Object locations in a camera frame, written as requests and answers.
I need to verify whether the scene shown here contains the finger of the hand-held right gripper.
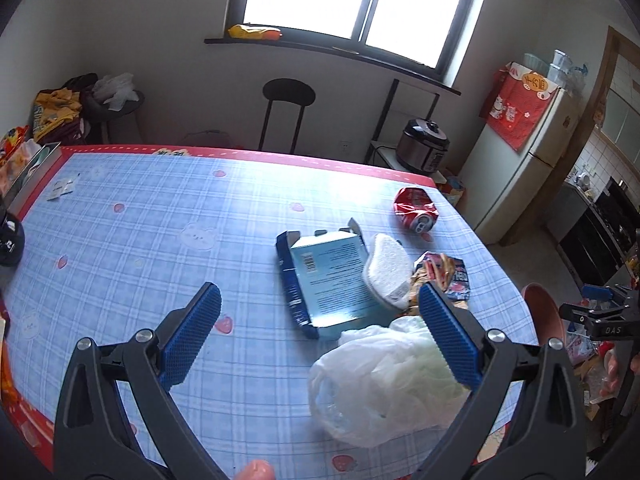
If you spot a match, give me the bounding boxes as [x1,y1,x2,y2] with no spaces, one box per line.
[580,282,633,308]
[558,302,608,325]

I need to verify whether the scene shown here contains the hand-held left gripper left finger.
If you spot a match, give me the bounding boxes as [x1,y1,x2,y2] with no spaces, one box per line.
[52,281,236,480]

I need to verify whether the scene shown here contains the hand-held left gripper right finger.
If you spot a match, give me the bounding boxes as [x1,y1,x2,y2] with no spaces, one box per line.
[417,281,588,480]

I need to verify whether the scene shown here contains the brown plastic bin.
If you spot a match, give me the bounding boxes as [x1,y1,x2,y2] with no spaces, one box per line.
[520,282,568,346]

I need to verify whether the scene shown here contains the snack wrapper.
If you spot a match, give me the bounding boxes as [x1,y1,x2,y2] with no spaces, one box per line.
[409,250,473,311]

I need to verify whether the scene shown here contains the white plastic bag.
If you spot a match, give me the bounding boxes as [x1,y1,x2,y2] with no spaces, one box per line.
[307,315,473,448]

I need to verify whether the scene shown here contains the white foam pad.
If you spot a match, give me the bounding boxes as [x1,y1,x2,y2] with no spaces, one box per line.
[361,232,415,311]

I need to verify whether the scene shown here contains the blue cardboard box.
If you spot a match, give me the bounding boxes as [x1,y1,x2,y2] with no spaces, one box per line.
[276,217,396,341]

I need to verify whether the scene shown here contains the crushed red can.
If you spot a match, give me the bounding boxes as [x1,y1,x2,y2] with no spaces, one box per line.
[392,186,440,235]

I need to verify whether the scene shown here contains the person's right hand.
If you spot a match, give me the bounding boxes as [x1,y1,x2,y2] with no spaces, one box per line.
[600,349,640,398]

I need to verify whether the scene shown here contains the person's left hand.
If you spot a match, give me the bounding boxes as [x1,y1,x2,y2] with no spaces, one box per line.
[235,460,276,480]

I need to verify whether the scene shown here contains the black kitchen stove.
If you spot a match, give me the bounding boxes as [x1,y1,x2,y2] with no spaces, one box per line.
[557,177,640,288]

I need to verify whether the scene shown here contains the white refrigerator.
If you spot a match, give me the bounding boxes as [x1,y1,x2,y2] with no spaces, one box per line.
[460,62,586,246]

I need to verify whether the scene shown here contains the colourful shopping bags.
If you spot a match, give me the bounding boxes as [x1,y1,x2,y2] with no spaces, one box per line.
[440,172,466,206]

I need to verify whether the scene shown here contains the electric pressure cooker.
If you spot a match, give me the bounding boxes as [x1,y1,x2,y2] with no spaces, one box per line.
[396,118,451,175]

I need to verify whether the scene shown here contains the red printed cloth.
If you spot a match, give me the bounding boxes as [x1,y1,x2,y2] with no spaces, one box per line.
[480,62,561,152]

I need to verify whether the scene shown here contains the small white sachets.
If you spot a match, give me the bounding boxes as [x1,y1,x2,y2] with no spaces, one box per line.
[47,172,81,201]

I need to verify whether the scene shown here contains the black device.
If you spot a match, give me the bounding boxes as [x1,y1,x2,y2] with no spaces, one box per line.
[0,210,26,267]

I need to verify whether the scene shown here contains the clear plastic container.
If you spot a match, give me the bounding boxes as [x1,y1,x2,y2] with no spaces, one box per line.
[549,49,586,93]

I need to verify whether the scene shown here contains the grey tray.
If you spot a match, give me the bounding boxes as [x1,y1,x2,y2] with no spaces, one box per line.
[5,142,62,216]

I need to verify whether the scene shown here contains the pale green container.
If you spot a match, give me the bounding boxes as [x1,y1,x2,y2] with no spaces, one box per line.
[522,51,551,78]

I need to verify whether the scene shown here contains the crumpled white bag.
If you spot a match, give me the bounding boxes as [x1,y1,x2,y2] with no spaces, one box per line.
[92,72,137,111]

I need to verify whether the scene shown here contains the black round stool chair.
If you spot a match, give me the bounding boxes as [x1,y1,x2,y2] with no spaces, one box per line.
[257,78,317,153]

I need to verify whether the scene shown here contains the red snack packet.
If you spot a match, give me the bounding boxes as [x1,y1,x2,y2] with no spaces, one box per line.
[0,125,31,161]

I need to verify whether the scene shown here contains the yellow printed bag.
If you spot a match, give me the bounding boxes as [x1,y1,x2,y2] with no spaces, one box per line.
[32,87,83,143]

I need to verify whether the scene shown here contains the yellow snack packet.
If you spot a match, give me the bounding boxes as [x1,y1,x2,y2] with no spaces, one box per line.
[227,24,282,42]

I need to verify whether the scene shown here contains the dark window sill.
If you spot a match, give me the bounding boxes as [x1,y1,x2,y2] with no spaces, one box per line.
[204,35,461,96]

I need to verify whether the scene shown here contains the black frame window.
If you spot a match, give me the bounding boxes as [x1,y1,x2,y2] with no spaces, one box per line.
[235,0,493,86]

